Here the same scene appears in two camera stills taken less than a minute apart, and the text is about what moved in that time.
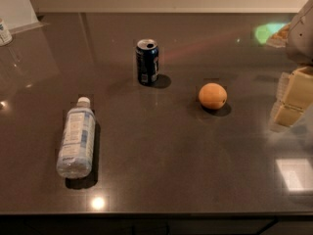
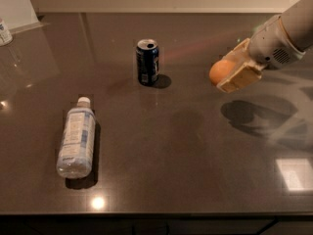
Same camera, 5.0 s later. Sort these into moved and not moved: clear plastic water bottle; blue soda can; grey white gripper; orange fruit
Moved: orange fruit; grey white gripper
Not moved: blue soda can; clear plastic water bottle
